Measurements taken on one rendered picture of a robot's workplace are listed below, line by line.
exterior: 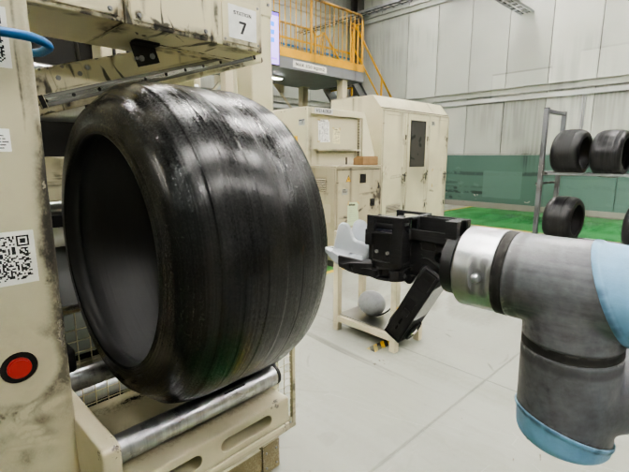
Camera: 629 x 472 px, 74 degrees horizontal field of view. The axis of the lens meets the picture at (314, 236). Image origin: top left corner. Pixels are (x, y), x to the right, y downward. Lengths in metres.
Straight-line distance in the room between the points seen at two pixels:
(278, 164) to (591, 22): 11.46
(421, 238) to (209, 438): 0.54
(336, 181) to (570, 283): 4.73
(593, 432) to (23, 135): 0.75
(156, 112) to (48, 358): 0.40
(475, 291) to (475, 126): 12.10
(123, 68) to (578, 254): 1.05
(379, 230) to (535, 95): 11.47
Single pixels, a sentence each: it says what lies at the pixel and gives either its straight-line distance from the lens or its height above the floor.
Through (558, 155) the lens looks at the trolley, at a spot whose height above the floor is 1.37.
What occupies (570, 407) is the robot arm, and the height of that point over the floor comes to 1.13.
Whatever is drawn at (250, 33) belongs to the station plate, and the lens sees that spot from 1.25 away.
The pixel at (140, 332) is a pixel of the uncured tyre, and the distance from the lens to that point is 1.08.
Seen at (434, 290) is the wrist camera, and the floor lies 1.20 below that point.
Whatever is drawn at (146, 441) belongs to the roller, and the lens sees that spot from 0.81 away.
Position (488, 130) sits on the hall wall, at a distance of 12.39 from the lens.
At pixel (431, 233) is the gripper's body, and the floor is 1.27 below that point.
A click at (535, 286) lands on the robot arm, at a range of 0.45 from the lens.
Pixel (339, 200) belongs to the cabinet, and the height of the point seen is 0.83.
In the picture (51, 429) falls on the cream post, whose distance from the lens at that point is 0.82.
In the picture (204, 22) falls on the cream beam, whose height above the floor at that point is 1.68.
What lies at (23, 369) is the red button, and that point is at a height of 1.06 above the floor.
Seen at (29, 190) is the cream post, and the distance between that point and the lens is 0.71.
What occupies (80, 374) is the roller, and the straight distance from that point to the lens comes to 1.04.
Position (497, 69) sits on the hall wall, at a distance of 12.51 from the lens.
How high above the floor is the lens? 1.36
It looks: 11 degrees down
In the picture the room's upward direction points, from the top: straight up
